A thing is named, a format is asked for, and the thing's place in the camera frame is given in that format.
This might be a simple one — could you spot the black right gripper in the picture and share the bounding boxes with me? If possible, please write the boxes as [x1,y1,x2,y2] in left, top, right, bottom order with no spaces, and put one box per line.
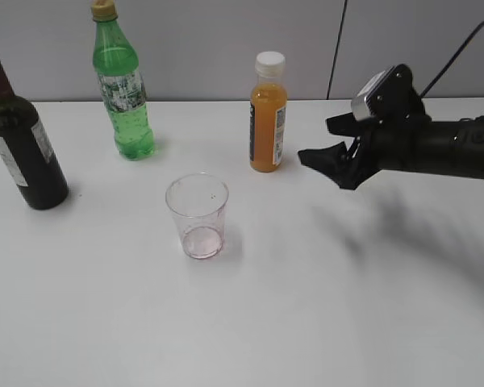
[298,64,430,189]

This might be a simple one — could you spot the transparent plastic cup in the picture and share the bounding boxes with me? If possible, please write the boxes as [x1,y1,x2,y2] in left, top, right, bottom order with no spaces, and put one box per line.
[165,172,229,260]

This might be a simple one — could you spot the dark red wine bottle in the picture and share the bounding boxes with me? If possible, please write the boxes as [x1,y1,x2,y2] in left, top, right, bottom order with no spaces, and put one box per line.
[0,61,69,210]

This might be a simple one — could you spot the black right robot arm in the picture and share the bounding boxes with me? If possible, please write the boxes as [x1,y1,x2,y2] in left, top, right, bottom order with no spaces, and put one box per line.
[298,64,484,190]

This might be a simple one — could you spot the orange juice bottle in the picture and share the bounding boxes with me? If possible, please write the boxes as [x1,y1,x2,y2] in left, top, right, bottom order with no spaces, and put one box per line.
[249,51,288,173]

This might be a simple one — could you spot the green plastic soda bottle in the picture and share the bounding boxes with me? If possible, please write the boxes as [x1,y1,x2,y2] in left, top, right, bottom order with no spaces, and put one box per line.
[91,1,156,160]

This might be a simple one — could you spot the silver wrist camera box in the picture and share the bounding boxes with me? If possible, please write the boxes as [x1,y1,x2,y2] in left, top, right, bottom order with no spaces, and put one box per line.
[350,66,394,121]

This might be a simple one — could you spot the black camera cable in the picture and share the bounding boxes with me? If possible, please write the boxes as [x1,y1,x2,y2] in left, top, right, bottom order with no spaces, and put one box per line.
[419,19,484,99]

